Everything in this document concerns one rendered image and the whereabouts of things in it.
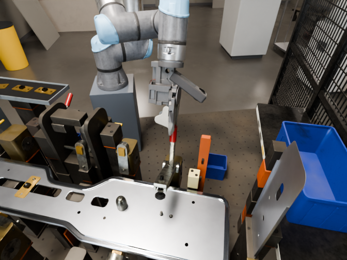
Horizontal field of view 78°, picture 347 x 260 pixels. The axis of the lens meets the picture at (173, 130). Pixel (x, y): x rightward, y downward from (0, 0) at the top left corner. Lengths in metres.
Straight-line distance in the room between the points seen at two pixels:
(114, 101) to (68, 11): 5.41
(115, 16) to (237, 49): 3.78
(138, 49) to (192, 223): 0.74
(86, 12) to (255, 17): 3.97
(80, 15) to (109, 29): 5.70
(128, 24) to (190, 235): 0.60
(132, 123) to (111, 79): 0.25
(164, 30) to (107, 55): 0.48
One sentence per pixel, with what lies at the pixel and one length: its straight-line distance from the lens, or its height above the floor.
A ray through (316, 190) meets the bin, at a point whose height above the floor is 1.03.
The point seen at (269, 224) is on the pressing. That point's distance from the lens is 0.56.
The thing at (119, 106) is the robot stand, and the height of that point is 1.03.
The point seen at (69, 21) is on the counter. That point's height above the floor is 0.23.
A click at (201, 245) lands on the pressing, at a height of 1.00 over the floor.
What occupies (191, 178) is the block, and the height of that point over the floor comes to 1.06.
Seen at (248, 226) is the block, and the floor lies 1.00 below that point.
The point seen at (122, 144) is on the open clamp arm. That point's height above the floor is 1.11.
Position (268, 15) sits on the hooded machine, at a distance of 4.36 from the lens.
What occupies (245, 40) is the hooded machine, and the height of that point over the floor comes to 0.36.
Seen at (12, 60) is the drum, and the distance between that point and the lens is 4.63.
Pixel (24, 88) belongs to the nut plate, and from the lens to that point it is 1.11.
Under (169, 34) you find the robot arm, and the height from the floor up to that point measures 1.45.
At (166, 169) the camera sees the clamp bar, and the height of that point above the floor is 1.10.
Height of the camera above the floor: 1.61
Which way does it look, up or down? 41 degrees down
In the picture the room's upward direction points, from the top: straight up
